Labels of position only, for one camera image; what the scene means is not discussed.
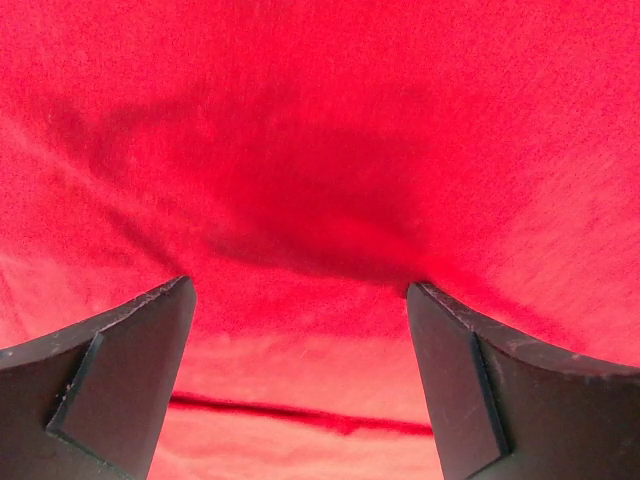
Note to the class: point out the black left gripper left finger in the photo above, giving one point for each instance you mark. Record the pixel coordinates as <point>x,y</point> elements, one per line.
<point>89,401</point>

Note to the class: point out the red t shirt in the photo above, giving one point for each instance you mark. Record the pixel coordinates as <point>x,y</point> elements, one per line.
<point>304,162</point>

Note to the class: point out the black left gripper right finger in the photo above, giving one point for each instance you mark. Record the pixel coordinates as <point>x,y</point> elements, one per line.
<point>505,405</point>

